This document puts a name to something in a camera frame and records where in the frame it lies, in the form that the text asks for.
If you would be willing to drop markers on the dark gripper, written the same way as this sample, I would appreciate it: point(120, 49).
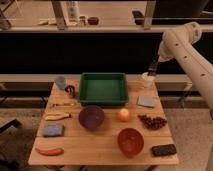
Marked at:
point(153, 68)

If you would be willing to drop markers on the blue sponge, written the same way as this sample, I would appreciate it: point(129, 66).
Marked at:
point(53, 130)

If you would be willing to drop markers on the black clip object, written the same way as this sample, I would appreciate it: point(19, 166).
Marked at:
point(71, 91)

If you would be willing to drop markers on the green plastic tray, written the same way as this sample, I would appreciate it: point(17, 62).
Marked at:
point(104, 89)

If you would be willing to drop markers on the purple bowl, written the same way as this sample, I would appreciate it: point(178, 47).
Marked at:
point(91, 117)

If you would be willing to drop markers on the small wooden brush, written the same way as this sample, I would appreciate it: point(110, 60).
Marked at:
point(62, 104)

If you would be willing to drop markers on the orange bowl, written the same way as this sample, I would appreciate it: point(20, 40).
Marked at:
point(130, 142)

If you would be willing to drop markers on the black rectangular block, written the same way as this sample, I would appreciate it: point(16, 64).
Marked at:
point(164, 150)

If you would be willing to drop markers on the small green jar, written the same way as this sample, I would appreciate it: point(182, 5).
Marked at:
point(82, 20)

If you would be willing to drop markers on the grey blue cup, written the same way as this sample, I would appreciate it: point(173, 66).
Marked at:
point(60, 81)

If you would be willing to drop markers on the wooden table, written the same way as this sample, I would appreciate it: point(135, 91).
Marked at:
point(99, 147)

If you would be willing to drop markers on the bunch of dark grapes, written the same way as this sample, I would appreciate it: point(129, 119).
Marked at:
point(152, 123)

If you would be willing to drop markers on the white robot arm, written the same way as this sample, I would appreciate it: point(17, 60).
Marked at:
point(177, 43)

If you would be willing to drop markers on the red chili pepper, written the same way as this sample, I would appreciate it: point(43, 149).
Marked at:
point(50, 152)

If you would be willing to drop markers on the grey square sponge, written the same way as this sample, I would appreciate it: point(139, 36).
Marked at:
point(146, 101)

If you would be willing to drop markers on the clear bottle on shelf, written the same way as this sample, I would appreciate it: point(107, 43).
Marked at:
point(73, 11)

